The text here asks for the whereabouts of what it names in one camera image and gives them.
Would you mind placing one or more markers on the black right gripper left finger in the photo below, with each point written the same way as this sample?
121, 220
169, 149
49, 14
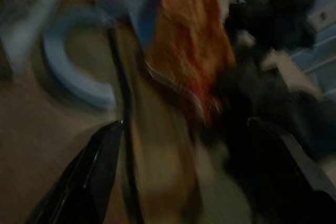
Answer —
86, 179

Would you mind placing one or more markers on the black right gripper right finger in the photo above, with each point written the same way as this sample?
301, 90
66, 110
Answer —
286, 179

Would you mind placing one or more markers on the black cloth heap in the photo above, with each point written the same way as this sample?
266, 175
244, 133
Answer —
265, 58

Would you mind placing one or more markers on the orange fluffy cloth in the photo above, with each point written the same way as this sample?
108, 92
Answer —
190, 40

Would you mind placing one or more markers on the blue cloth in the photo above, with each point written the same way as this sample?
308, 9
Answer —
136, 1

